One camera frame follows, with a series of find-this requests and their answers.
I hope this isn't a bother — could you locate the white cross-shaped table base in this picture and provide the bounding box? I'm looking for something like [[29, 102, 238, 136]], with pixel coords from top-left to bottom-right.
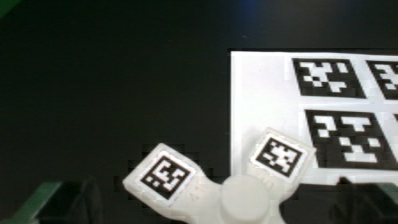
[[123, 129, 316, 224]]

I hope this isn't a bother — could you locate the white marker sheet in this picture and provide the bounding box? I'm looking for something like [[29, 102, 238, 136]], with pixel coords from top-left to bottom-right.
[[231, 51, 398, 185]]

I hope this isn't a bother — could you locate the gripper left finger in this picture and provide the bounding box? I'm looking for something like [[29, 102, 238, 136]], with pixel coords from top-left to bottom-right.
[[9, 179, 103, 224]]

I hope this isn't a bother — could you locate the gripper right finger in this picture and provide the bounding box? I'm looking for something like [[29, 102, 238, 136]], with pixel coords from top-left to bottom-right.
[[334, 177, 398, 224]]

